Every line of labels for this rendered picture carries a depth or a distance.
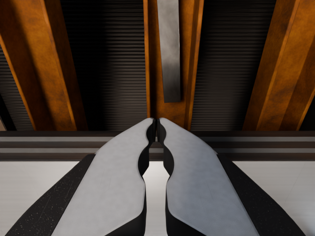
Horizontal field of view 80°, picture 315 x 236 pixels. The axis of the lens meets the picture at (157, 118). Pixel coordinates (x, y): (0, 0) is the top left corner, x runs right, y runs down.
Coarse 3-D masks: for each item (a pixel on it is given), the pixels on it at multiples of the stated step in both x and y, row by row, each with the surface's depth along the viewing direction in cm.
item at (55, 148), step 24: (0, 144) 23; (24, 144) 23; (48, 144) 23; (72, 144) 23; (96, 144) 23; (216, 144) 23; (240, 144) 23; (264, 144) 23; (288, 144) 23; (312, 144) 23
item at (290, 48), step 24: (288, 0) 26; (312, 0) 28; (288, 24) 26; (312, 24) 30; (264, 48) 32; (288, 48) 32; (312, 48) 31; (264, 72) 32; (288, 72) 34; (312, 72) 31; (264, 96) 32; (288, 96) 36; (312, 96) 32; (264, 120) 39; (288, 120) 37
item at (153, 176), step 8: (152, 168) 22; (160, 168) 22; (144, 176) 23; (152, 176) 23; (160, 176) 23; (152, 184) 23; (160, 184) 23; (152, 192) 24; (160, 192) 24; (152, 200) 25; (160, 200) 25; (152, 208) 26; (160, 208) 26; (152, 216) 27; (160, 216) 27; (152, 224) 28; (160, 224) 28; (152, 232) 29; (160, 232) 29
